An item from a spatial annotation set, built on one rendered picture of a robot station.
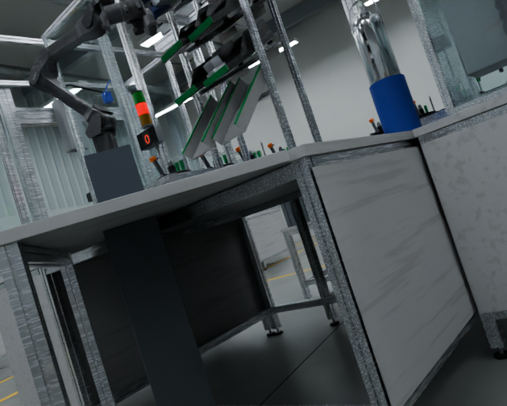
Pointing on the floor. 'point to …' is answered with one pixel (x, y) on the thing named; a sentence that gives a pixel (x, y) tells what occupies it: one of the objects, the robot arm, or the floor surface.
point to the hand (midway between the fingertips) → (157, 2)
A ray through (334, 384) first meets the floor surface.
